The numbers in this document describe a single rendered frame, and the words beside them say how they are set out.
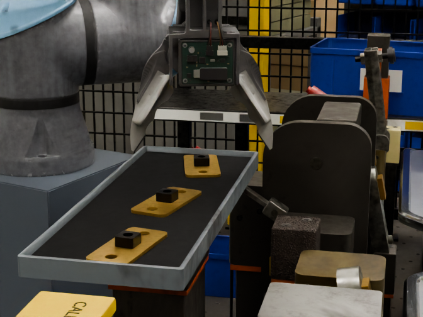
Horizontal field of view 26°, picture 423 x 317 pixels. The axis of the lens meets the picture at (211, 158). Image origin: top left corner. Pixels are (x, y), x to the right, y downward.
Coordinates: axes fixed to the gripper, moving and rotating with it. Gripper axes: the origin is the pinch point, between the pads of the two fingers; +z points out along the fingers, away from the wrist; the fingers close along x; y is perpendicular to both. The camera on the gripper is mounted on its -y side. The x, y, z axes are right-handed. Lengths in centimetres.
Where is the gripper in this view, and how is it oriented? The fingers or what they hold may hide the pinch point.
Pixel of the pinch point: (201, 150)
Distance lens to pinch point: 101.1
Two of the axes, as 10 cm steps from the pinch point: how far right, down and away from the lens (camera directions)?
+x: 10.0, -0.1, 0.5
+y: 0.6, 2.6, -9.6
